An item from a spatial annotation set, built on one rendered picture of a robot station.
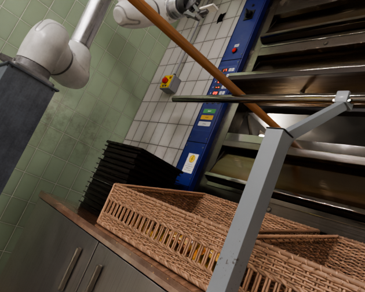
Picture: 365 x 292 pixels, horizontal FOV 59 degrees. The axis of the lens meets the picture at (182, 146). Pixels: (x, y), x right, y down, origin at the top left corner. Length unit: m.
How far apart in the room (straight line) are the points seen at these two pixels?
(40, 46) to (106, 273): 0.95
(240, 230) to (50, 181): 1.63
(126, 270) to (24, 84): 0.86
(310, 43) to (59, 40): 1.12
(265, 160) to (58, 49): 1.11
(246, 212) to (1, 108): 1.06
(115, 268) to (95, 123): 1.37
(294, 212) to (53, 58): 1.16
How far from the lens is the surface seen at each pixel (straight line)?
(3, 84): 1.43
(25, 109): 1.45
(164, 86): 2.10
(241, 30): 1.97
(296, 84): 1.42
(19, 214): 2.13
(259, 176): 0.65
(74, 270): 1.15
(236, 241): 0.64
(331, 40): 1.62
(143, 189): 1.26
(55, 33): 1.54
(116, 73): 2.27
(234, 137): 1.58
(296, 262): 0.69
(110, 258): 1.00
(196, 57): 1.04
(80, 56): 1.68
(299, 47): 1.69
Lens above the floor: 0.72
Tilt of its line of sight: 11 degrees up
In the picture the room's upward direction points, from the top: 23 degrees clockwise
